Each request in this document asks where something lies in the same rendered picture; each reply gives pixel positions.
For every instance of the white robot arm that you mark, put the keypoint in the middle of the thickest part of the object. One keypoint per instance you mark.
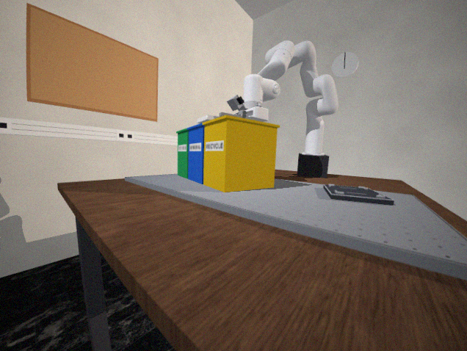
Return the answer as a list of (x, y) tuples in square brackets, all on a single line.
[(261, 87)]

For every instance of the yellow recycling bin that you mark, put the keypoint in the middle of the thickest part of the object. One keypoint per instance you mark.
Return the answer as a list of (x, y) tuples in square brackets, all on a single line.
[(239, 154)]

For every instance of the blue bin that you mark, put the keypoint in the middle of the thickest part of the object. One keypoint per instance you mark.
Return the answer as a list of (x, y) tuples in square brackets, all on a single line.
[(196, 153)]

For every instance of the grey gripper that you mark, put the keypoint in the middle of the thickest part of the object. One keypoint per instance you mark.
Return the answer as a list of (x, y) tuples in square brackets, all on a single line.
[(255, 113)]

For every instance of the green open bin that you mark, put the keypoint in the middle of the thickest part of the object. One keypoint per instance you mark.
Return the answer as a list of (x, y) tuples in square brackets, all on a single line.
[(183, 136)]

